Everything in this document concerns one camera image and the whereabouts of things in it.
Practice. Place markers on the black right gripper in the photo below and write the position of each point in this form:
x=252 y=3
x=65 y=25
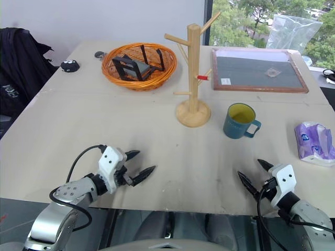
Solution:
x=267 y=187

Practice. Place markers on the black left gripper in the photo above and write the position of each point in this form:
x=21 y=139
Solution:
x=124 y=174

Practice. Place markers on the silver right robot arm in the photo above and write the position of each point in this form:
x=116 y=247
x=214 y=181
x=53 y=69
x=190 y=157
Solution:
x=306 y=217

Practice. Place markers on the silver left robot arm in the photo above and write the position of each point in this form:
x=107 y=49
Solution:
x=68 y=195

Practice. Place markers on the wooden mug tree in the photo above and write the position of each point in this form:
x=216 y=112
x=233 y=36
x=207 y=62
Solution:
x=193 y=78

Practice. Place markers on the blue mug with yellow inside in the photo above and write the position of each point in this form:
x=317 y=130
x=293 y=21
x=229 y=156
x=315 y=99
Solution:
x=238 y=120

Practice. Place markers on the purple tissue pack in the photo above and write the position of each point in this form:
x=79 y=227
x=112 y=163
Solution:
x=314 y=142

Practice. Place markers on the grey robot body shell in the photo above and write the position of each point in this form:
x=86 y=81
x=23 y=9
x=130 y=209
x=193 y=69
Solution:
x=167 y=244

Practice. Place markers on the orange wicker basket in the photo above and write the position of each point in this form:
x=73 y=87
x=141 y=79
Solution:
x=138 y=66

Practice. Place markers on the wood framed blackboard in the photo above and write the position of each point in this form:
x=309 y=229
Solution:
x=255 y=70

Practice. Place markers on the small dark keyring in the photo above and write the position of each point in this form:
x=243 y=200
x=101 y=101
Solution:
x=100 y=55

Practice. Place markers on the black round device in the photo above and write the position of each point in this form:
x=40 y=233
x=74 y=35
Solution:
x=69 y=66

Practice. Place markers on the clear plastic bag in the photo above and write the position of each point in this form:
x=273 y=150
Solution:
x=293 y=32

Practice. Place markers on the black jacket on chair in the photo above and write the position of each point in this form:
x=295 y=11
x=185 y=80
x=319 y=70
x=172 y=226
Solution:
x=18 y=70

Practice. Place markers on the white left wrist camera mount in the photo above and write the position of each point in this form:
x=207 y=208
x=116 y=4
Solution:
x=110 y=164

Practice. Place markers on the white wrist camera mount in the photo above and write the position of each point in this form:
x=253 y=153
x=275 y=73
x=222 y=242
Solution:
x=283 y=184
x=110 y=164

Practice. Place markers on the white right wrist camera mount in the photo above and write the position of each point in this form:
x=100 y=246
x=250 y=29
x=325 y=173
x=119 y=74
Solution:
x=283 y=184

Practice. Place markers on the black frame stand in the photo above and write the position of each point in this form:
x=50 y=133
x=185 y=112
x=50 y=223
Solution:
x=136 y=66

